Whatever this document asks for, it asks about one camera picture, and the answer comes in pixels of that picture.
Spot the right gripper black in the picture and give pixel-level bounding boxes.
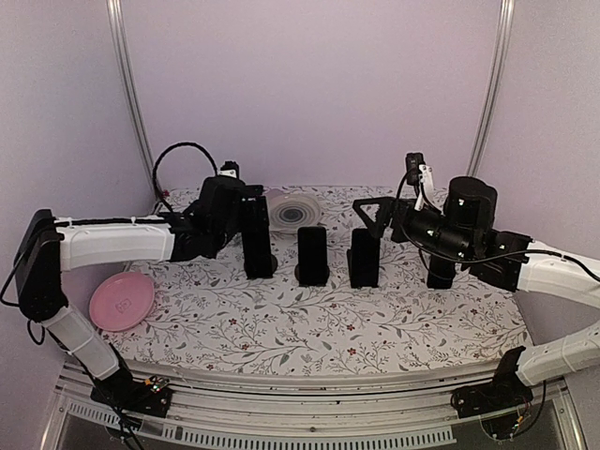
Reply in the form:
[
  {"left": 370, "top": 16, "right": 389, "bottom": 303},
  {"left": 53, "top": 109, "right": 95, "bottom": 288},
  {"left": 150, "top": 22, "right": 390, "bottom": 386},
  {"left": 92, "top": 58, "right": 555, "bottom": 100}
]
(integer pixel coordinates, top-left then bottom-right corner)
[{"left": 354, "top": 195, "right": 475, "bottom": 263}]

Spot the small black phone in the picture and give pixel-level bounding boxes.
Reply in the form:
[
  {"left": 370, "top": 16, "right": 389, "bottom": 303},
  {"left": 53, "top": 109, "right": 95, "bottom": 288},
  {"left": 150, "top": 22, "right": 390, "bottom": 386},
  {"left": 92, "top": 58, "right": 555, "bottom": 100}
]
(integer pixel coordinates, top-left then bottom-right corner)
[{"left": 348, "top": 228, "right": 381, "bottom": 289}]

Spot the black clamp phone stand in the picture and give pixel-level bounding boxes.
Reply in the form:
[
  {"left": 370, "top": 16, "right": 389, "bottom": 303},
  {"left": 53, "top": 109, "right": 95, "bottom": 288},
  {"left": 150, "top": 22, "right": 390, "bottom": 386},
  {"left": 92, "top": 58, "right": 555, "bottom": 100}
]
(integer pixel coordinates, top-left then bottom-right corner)
[{"left": 347, "top": 248, "right": 380, "bottom": 289}]

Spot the blue phone face down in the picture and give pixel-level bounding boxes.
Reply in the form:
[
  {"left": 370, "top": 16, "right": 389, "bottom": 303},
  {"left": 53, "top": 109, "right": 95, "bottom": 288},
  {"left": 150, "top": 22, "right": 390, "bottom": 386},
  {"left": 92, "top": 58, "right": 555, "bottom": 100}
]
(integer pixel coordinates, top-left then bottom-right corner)
[{"left": 240, "top": 185, "right": 272, "bottom": 261}]

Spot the black round folding stand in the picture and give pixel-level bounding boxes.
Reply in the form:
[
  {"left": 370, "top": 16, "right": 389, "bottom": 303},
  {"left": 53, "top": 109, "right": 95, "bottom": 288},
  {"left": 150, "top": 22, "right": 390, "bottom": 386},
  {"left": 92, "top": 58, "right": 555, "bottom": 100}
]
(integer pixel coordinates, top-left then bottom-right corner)
[{"left": 244, "top": 255, "right": 278, "bottom": 279}]

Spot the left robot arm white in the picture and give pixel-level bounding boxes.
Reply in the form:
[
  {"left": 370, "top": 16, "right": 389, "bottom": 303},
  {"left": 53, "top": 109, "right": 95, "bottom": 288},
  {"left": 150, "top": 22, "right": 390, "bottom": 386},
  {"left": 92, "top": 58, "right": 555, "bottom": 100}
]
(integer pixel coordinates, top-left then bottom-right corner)
[{"left": 5, "top": 173, "right": 256, "bottom": 407}]

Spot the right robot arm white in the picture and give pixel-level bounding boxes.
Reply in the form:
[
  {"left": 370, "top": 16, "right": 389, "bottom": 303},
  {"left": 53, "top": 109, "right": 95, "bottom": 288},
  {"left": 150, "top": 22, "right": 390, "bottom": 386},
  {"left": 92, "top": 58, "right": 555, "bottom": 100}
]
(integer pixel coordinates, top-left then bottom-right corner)
[{"left": 352, "top": 174, "right": 599, "bottom": 409}]

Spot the pink phone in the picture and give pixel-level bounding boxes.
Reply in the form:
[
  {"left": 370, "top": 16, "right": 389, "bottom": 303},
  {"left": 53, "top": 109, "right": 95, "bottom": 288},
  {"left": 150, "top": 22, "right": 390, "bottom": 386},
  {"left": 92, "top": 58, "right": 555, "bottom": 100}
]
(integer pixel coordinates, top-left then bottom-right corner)
[{"left": 264, "top": 188, "right": 284, "bottom": 201}]

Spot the floral table mat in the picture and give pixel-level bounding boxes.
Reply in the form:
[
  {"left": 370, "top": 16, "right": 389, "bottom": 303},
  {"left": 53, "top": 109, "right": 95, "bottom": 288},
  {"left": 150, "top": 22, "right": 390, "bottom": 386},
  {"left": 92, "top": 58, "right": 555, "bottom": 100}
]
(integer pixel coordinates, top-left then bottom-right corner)
[{"left": 103, "top": 187, "right": 531, "bottom": 376}]

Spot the white round dish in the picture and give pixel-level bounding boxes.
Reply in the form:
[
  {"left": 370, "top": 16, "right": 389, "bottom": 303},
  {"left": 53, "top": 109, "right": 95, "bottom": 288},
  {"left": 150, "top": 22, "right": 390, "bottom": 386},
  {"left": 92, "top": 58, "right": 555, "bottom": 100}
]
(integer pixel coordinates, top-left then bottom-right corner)
[{"left": 267, "top": 194, "right": 322, "bottom": 233}]

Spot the pink round object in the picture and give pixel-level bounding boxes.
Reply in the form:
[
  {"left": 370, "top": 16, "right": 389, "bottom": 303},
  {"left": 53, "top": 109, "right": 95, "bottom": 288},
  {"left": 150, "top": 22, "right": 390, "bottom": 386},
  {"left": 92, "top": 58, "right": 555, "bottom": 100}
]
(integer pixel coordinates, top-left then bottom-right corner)
[{"left": 88, "top": 272, "right": 155, "bottom": 332}]

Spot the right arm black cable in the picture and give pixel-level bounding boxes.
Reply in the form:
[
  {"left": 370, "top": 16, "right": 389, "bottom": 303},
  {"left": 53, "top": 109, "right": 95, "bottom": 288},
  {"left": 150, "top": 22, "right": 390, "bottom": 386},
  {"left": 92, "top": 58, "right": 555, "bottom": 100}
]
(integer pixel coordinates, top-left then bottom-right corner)
[{"left": 396, "top": 171, "right": 600, "bottom": 285}]

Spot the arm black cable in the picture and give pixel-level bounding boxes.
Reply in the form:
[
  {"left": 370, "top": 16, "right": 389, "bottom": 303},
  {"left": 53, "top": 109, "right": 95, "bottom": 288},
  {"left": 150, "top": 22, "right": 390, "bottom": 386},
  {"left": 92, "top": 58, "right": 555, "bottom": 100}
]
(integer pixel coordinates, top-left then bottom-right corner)
[
  {"left": 396, "top": 171, "right": 600, "bottom": 285},
  {"left": 150, "top": 142, "right": 221, "bottom": 217}
]

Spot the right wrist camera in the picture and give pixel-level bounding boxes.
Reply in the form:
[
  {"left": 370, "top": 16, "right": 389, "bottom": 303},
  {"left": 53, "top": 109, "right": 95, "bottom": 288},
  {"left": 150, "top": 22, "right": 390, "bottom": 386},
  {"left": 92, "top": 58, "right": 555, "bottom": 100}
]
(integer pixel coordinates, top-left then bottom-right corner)
[{"left": 405, "top": 153, "right": 435, "bottom": 211}]

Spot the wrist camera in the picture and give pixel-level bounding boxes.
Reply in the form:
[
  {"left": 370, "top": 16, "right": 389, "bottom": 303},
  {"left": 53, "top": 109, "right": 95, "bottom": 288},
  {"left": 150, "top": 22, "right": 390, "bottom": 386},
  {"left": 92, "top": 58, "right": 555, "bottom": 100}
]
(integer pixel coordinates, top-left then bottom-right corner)
[
  {"left": 405, "top": 153, "right": 435, "bottom": 211},
  {"left": 217, "top": 160, "right": 241, "bottom": 181}
]

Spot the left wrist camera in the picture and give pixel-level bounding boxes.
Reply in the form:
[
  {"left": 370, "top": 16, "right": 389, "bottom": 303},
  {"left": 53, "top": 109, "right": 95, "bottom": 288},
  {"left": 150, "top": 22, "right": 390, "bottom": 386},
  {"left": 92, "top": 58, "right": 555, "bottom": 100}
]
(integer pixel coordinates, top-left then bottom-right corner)
[{"left": 217, "top": 160, "right": 241, "bottom": 181}]

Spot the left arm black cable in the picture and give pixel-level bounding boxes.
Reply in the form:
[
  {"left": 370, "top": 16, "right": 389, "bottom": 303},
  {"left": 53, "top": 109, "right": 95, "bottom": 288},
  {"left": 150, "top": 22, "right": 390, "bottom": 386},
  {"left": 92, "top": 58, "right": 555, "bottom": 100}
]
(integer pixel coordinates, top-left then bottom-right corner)
[{"left": 150, "top": 142, "right": 221, "bottom": 217}]

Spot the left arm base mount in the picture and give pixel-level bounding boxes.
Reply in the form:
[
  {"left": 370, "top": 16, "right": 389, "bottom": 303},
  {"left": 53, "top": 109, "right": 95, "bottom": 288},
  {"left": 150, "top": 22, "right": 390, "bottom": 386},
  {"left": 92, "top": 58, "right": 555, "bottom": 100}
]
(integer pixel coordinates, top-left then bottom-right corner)
[{"left": 90, "top": 363, "right": 173, "bottom": 418}]

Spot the front aluminium rail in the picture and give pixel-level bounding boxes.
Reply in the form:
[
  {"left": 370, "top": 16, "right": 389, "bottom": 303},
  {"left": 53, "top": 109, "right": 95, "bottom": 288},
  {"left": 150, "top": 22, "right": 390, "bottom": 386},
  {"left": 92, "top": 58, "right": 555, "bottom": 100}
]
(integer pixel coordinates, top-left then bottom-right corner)
[{"left": 39, "top": 360, "right": 590, "bottom": 450}]

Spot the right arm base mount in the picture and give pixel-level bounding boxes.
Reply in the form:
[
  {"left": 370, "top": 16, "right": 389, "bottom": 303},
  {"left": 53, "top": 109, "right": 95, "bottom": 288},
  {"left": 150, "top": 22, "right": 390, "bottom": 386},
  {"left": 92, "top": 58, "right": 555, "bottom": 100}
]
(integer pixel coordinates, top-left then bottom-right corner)
[{"left": 450, "top": 346, "right": 533, "bottom": 418}]

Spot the right aluminium frame post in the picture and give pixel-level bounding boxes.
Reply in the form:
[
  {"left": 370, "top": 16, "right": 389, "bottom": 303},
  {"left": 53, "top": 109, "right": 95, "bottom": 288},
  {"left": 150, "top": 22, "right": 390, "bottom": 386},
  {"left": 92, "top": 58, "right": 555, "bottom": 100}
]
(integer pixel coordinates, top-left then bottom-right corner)
[{"left": 467, "top": 0, "right": 516, "bottom": 176}]

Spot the aluminium frame post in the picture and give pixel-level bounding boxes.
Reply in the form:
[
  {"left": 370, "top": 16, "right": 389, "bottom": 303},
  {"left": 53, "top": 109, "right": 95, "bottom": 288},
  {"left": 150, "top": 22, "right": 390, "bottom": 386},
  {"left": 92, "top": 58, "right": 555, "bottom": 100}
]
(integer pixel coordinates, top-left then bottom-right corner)
[
  {"left": 106, "top": 0, "right": 158, "bottom": 199},
  {"left": 467, "top": 0, "right": 516, "bottom": 176}
]

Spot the left aluminium frame post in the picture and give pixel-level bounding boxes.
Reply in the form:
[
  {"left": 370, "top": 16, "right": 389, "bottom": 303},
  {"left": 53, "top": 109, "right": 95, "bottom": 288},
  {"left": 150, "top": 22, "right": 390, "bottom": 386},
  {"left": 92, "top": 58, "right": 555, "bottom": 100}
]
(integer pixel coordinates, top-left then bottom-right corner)
[{"left": 106, "top": 0, "right": 158, "bottom": 199}]

